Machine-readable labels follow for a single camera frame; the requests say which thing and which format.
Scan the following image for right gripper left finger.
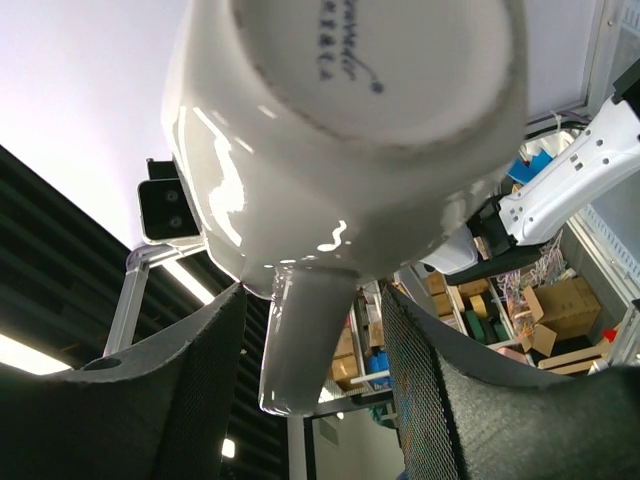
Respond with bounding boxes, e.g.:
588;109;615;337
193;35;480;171
1;284;247;479

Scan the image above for cardboard boxes on shelf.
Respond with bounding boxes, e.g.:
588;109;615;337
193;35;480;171
423;273;611;376

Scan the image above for white faceted mug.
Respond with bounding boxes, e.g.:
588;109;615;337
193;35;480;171
162;1;527;417

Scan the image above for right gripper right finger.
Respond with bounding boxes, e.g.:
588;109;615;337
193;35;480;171
382;287;639;479

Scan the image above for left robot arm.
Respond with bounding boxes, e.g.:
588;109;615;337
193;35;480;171
420;63;639;285

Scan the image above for overhead camera on frame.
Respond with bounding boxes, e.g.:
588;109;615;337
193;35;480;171
137;158;200;243

